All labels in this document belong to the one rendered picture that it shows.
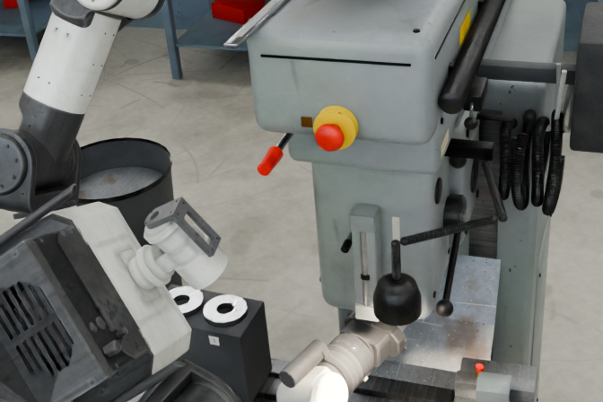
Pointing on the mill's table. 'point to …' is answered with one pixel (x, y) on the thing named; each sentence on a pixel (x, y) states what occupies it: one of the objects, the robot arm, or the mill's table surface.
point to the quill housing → (408, 181)
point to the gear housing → (380, 151)
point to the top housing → (368, 46)
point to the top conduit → (473, 49)
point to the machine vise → (467, 383)
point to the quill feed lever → (453, 213)
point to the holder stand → (226, 337)
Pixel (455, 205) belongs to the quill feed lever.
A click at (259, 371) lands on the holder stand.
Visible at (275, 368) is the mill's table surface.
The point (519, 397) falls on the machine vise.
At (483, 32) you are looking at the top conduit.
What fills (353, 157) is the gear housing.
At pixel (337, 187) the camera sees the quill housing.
